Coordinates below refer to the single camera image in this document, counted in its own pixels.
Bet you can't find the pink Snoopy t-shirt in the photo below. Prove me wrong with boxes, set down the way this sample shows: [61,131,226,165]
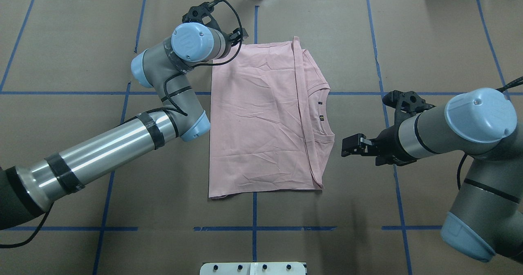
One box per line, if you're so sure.
[208,36,335,200]

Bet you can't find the black braided right camera cable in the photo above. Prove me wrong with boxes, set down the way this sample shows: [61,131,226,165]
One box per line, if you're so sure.
[456,77,523,190]

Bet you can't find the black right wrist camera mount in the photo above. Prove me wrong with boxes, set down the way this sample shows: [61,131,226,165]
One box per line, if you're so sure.
[382,90,435,126]

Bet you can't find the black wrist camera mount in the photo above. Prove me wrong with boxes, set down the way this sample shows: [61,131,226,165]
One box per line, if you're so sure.
[382,90,435,126]
[182,1,221,31]

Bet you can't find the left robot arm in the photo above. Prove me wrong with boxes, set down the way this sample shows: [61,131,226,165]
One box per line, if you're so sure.
[0,22,248,230]

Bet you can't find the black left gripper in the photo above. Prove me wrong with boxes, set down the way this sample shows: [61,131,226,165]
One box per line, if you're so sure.
[221,28,249,57]

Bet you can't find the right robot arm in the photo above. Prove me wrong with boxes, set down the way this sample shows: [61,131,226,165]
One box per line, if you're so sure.
[341,88,523,263]

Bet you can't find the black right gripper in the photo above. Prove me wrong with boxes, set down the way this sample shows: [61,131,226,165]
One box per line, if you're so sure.
[341,125,417,166]

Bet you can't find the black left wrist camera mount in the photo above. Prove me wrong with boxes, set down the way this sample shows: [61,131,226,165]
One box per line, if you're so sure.
[182,1,221,31]

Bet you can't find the black braided camera cable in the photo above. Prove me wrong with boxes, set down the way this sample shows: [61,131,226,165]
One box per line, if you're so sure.
[0,0,244,249]
[456,77,523,190]

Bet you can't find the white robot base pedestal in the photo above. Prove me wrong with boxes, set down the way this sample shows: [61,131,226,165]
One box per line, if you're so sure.
[199,262,308,275]

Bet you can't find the black braided left camera cable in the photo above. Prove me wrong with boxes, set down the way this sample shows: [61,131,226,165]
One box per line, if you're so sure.
[0,0,244,249]

